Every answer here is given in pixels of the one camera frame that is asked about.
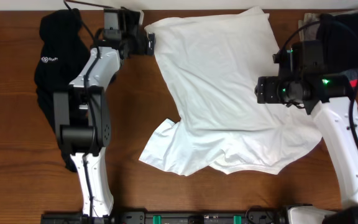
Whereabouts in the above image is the white t-shirt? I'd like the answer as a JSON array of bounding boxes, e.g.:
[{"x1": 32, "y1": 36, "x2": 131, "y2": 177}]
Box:
[{"x1": 139, "y1": 7, "x2": 321, "y2": 176}]

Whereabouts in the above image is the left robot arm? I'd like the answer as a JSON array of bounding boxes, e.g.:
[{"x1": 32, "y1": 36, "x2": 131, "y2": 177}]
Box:
[{"x1": 53, "y1": 7, "x2": 155, "y2": 223}]

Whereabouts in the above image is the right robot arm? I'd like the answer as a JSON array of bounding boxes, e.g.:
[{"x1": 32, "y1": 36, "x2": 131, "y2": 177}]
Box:
[{"x1": 255, "y1": 40, "x2": 358, "y2": 223}]

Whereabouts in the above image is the black t-shirt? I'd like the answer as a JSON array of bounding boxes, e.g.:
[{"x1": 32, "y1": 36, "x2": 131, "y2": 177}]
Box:
[{"x1": 34, "y1": 8, "x2": 117, "y2": 174}]

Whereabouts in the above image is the black folded shorts red trim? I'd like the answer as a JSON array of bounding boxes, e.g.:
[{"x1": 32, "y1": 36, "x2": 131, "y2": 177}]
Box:
[{"x1": 316, "y1": 13, "x2": 358, "y2": 86}]

